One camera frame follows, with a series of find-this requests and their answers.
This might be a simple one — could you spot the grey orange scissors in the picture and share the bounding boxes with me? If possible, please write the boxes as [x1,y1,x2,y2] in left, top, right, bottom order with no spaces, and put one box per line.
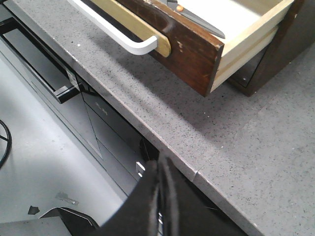
[160,0,225,39]

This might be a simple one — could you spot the brass handle backplate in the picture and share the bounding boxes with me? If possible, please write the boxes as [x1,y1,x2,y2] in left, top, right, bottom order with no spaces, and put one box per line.
[92,0,171,58]

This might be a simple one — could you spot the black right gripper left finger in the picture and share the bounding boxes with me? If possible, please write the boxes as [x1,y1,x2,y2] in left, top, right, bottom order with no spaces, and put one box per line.
[93,161,159,236]

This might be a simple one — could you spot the black cable on floor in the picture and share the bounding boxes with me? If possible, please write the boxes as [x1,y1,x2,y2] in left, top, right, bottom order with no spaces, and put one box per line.
[0,119,12,169]

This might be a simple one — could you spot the wooden drawer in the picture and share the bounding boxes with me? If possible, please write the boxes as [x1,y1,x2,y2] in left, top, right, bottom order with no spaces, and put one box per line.
[81,0,305,97]

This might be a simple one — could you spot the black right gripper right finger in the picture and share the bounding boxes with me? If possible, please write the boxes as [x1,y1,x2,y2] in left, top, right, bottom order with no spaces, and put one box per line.
[158,153,249,236]

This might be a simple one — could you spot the white drawer handle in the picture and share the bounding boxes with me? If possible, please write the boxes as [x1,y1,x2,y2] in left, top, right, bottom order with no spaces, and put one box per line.
[68,0,158,56]

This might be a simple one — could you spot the dark wooden drawer cabinet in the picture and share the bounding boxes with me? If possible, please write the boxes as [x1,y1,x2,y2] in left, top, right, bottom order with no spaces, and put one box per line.
[228,0,315,96]

